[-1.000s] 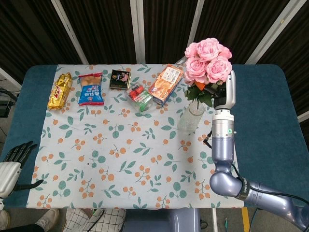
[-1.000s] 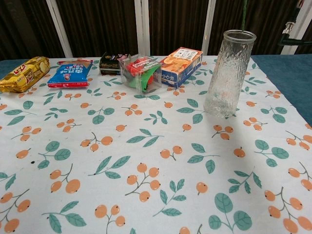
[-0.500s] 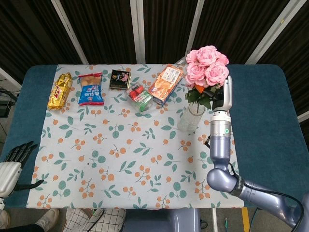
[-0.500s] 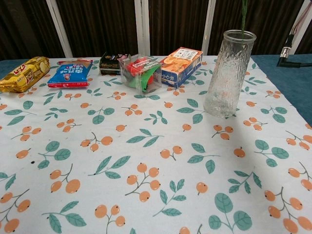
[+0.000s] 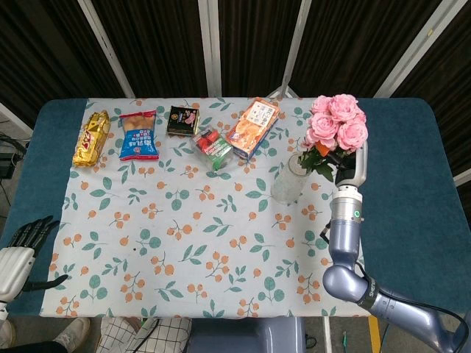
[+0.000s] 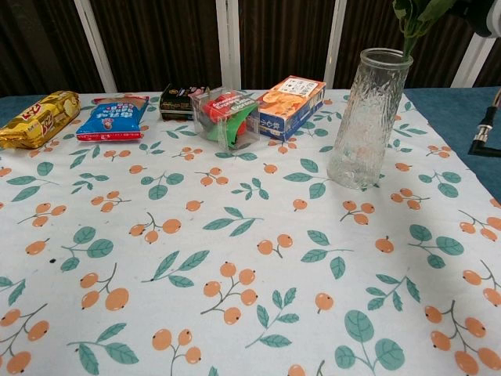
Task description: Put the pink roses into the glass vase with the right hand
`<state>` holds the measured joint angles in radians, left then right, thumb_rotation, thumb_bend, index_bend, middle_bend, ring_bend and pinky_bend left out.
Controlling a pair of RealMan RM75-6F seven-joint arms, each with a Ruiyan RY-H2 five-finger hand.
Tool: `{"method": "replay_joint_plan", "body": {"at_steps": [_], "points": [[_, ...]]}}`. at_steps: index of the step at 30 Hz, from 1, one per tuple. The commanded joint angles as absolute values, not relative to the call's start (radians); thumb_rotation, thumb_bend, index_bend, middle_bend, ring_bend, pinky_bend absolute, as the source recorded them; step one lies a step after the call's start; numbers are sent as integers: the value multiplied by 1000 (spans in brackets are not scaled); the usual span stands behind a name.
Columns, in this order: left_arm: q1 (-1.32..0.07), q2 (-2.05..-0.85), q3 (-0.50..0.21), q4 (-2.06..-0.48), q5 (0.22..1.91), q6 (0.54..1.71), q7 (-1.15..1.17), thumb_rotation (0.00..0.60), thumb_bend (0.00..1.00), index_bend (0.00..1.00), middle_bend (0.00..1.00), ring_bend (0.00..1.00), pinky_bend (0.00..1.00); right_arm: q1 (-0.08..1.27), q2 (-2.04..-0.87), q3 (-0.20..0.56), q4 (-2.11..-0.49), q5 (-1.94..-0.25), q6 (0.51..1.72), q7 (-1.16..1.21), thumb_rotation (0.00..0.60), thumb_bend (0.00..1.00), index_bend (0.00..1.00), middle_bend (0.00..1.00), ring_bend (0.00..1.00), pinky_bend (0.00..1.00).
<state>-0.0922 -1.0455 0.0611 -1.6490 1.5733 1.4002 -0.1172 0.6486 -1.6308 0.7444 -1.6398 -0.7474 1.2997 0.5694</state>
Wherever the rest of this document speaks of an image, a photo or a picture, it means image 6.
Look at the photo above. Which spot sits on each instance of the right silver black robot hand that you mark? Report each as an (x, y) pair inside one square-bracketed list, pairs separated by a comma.
[(485, 21)]

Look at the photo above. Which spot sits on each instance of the green plant stem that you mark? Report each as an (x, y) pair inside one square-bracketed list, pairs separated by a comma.
[(411, 27)]

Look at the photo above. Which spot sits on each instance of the clear textured glass vase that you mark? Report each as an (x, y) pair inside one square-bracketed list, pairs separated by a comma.
[(368, 125)]

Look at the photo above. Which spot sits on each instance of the orange cracker box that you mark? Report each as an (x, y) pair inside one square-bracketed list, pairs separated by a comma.
[(289, 105)]

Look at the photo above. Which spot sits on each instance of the clear plastic box red green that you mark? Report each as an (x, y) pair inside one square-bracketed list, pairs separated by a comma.
[(229, 117)]

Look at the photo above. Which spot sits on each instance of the dark corrugated screen backdrop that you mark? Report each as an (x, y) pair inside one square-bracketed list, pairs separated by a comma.
[(164, 39)]

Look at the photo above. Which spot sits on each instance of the black small box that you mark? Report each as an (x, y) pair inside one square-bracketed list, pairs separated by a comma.
[(174, 103)]

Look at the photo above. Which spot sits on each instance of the floral print tablecloth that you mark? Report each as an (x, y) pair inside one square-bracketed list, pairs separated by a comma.
[(235, 243)]

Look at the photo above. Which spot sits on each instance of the blue red snack bag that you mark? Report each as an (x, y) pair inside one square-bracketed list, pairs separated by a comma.
[(111, 119)]

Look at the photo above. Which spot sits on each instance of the gold snack pack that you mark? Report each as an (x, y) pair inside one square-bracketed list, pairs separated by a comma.
[(37, 121)]

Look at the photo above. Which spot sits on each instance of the white screen frame bar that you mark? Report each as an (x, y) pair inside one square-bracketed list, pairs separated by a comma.
[(336, 43), (96, 47), (471, 62), (229, 43)]

